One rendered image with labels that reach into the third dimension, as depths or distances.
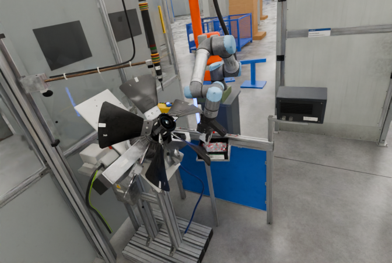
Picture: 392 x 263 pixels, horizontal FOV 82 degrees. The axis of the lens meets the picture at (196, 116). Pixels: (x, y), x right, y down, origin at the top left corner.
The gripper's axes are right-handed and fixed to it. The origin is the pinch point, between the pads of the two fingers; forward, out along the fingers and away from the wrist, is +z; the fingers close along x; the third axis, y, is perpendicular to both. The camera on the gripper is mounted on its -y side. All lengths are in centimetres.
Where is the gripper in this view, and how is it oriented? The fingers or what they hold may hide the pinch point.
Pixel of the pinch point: (207, 143)
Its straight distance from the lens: 135.1
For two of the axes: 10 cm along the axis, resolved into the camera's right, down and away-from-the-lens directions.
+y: -9.0, -3.4, 2.8
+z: -1.3, 8.1, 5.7
